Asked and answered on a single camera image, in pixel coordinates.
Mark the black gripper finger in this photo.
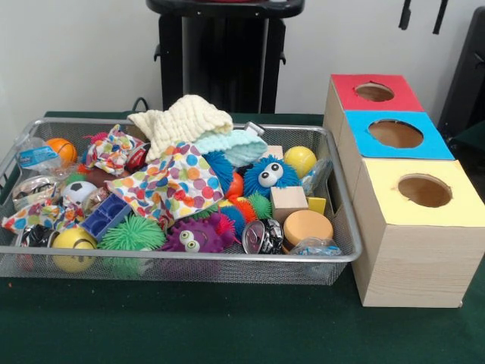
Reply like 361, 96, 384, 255
432, 0, 450, 36
399, 0, 414, 32

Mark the clear blue plastic packet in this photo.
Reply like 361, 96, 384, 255
300, 159, 334, 196

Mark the wooden box with three holes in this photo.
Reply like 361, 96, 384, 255
324, 74, 485, 309

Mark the cream waffle cloth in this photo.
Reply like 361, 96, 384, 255
127, 95, 234, 162

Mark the large polka dot cloth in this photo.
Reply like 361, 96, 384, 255
106, 140, 224, 222

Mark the clear mesh bin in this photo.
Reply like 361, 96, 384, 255
0, 118, 363, 285

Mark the black chair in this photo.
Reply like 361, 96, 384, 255
440, 8, 485, 141

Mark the yellow block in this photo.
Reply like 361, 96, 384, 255
306, 196, 327, 216

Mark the blue fuzzy ball with eyes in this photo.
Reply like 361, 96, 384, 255
242, 155, 299, 199

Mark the mint green knit cloth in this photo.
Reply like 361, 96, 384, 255
193, 129, 268, 168

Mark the wooden cube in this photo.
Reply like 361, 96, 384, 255
270, 186, 308, 223

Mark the round wooden disc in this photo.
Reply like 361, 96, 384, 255
281, 210, 334, 249

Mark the teal blue spiky ball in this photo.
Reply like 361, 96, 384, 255
205, 150, 234, 190

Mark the clear crumpled plastic packet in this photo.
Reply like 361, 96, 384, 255
290, 237, 344, 257

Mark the purple spiky ball with eyes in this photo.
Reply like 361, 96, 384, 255
161, 212, 236, 254

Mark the large green spiky ball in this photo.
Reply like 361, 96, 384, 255
99, 214, 165, 253

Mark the purple plastic block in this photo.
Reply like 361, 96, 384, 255
80, 193, 131, 242

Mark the small orange basketball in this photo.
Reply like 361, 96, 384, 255
45, 137, 78, 165

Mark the small black white soccer ball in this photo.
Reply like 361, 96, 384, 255
61, 180, 98, 209

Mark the clear plastic bottle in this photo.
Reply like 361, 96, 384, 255
15, 136, 61, 177

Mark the yellow smiley ball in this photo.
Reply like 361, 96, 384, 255
52, 227, 98, 274

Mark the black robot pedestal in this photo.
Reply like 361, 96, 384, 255
146, 0, 305, 115

